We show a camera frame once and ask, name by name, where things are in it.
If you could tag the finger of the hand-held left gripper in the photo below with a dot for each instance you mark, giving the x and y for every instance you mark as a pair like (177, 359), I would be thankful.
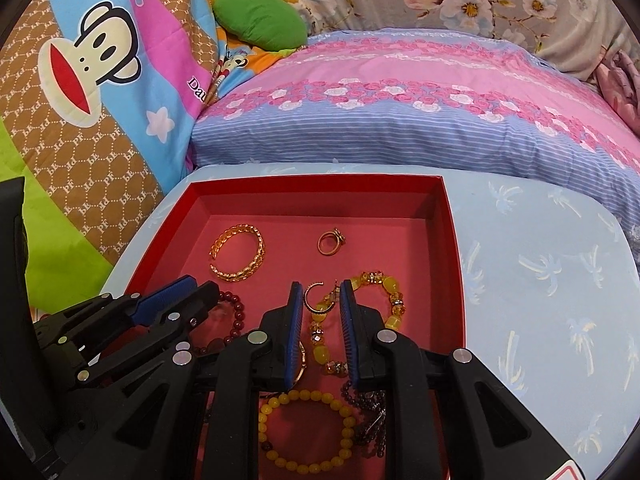
(160, 300)
(195, 305)

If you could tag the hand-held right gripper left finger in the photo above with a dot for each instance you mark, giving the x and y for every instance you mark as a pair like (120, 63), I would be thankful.
(295, 335)

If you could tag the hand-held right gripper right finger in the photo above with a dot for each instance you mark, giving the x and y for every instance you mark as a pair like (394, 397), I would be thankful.
(350, 335)

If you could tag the smooth gold bangle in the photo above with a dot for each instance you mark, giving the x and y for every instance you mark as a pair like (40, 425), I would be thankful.
(301, 365)

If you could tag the gold hoop earring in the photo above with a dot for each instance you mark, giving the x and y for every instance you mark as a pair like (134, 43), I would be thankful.
(315, 306)

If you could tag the red cardboard box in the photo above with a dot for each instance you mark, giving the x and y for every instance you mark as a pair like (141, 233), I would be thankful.
(300, 210)

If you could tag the cartoon monkey blanket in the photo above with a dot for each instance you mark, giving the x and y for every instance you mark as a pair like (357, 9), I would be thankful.
(125, 110)

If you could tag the pink blue floral pillow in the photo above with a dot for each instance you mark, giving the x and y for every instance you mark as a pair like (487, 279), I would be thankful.
(400, 110)

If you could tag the green pillow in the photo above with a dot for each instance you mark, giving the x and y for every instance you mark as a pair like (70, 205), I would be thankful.
(260, 20)

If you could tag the purple cloth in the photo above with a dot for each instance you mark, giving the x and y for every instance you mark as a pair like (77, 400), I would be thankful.
(620, 90)

